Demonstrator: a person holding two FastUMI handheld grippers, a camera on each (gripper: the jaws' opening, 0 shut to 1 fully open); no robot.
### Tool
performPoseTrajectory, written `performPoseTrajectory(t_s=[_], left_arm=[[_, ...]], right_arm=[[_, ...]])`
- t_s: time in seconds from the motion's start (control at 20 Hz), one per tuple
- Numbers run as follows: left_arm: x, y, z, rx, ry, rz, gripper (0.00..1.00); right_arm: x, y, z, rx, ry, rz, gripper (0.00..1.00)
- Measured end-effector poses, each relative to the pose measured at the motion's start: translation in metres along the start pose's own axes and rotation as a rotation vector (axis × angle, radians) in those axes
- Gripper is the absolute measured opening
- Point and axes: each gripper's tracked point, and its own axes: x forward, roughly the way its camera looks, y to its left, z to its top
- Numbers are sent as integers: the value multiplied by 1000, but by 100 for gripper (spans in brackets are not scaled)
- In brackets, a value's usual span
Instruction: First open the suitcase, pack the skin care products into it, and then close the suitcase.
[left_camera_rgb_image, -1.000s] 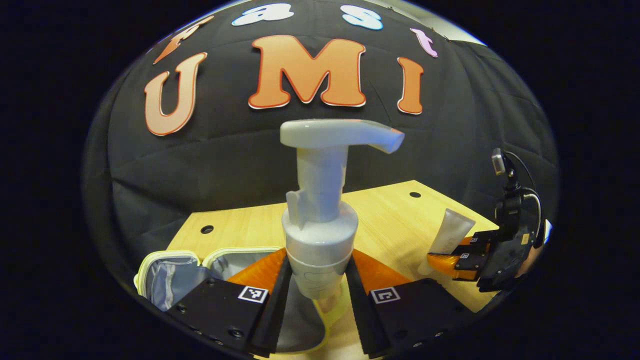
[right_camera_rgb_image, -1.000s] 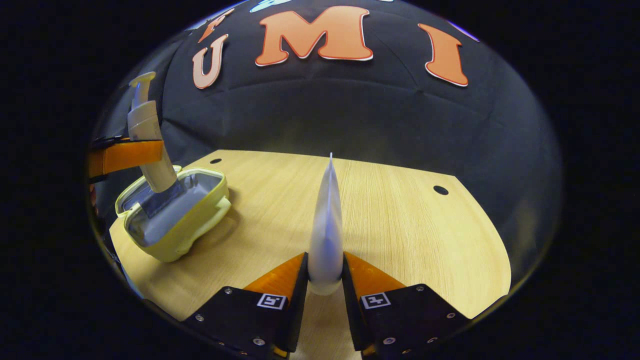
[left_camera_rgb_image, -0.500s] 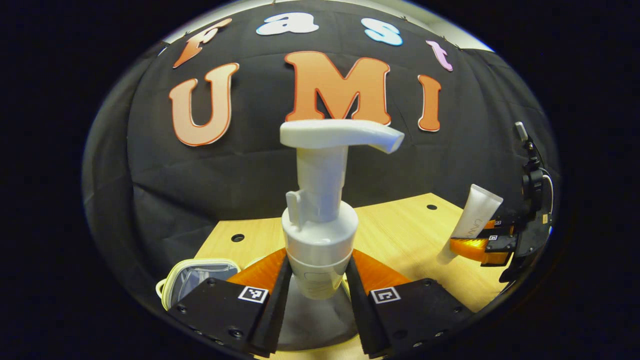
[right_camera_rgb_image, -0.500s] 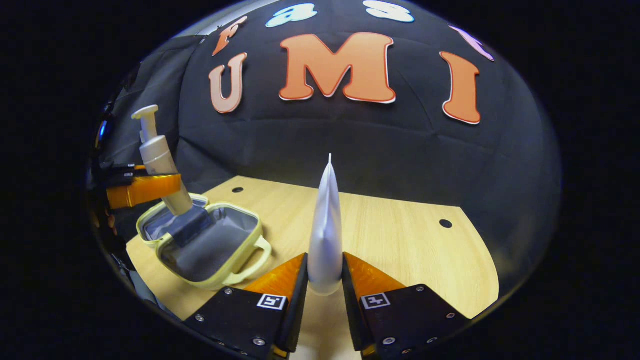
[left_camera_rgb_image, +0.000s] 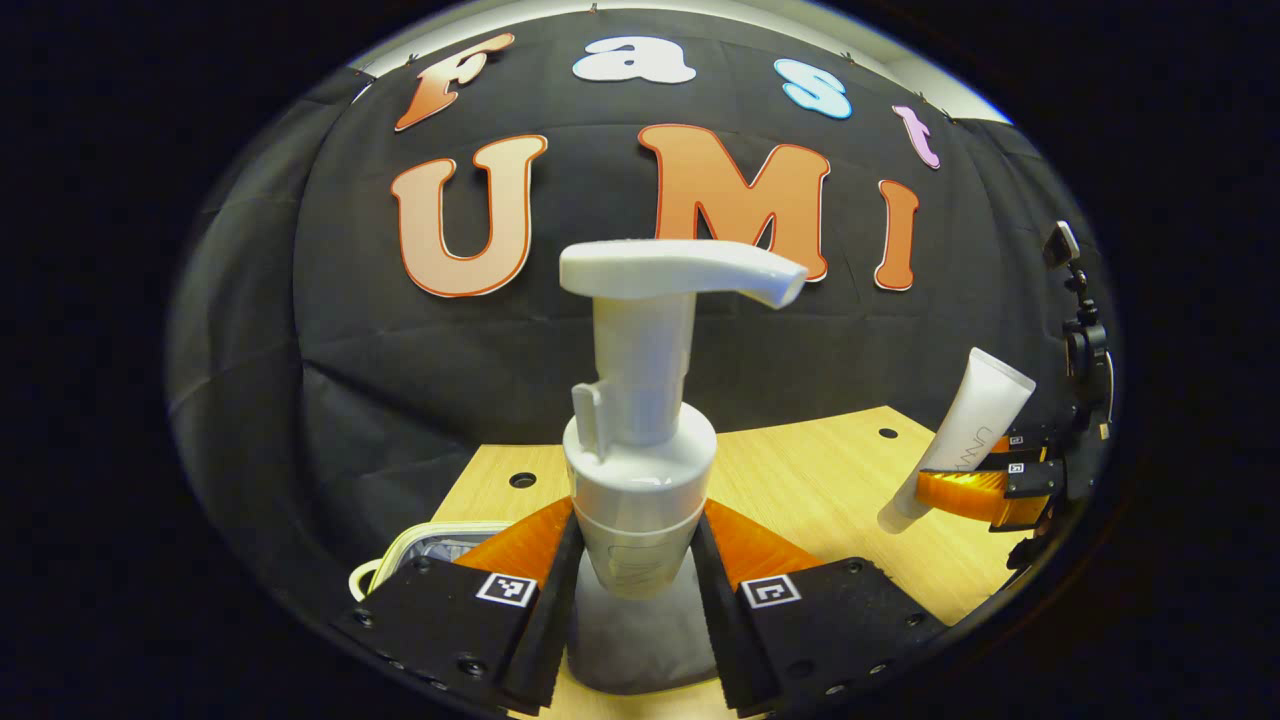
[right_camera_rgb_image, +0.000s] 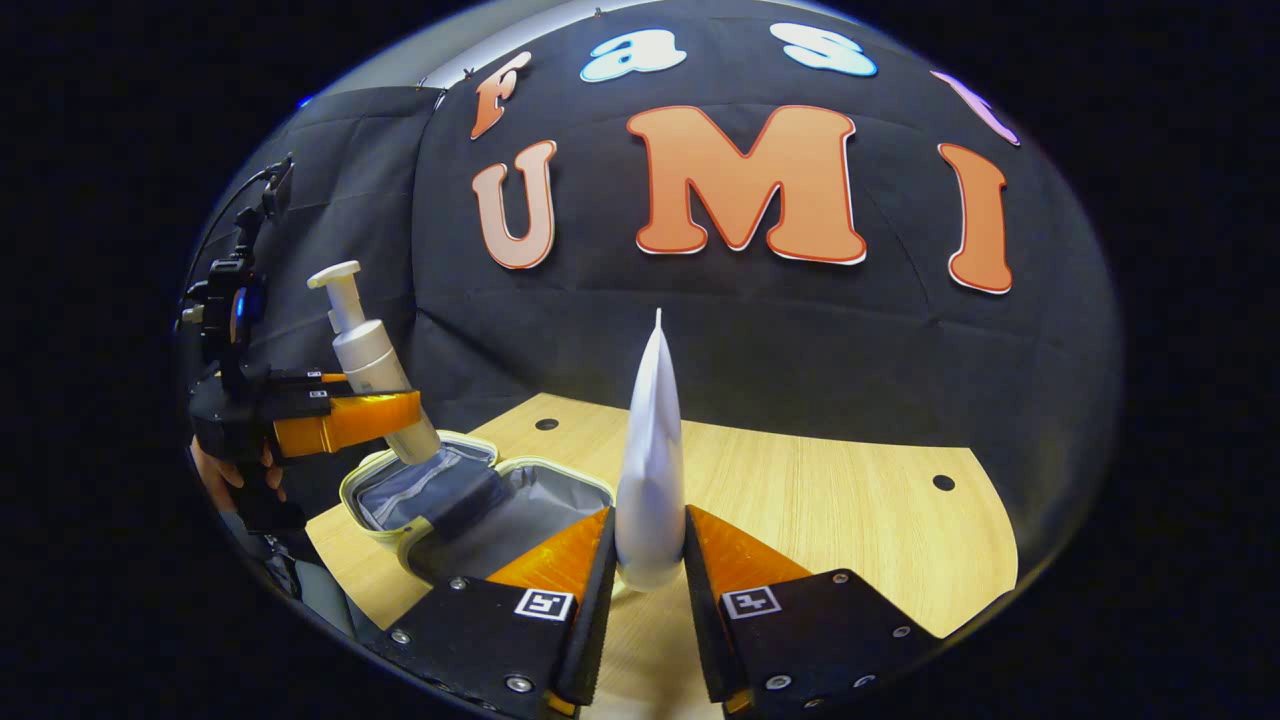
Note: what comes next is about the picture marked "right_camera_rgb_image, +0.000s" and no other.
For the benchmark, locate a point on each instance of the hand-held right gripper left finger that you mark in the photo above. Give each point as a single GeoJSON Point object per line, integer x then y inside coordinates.
{"type": "Point", "coordinates": [595, 620]}

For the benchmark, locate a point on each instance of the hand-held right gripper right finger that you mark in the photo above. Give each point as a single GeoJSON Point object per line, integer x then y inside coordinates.
{"type": "Point", "coordinates": [700, 620]}

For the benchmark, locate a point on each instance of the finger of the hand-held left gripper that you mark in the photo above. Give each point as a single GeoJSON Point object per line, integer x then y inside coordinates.
{"type": "Point", "coordinates": [360, 420]}
{"type": "Point", "coordinates": [300, 380]}

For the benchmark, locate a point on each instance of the white pump bottle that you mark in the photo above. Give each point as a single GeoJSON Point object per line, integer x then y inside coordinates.
{"type": "Point", "coordinates": [370, 360]}

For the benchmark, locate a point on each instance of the pale yellow suitcase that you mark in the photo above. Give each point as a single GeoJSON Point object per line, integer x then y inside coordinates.
{"type": "Point", "coordinates": [530, 510]}

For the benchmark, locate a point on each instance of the white squeeze tube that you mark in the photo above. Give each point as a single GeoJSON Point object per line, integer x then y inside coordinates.
{"type": "Point", "coordinates": [650, 480]}

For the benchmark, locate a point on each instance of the person's clothing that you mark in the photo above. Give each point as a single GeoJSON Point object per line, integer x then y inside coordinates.
{"type": "Point", "coordinates": [320, 600]}

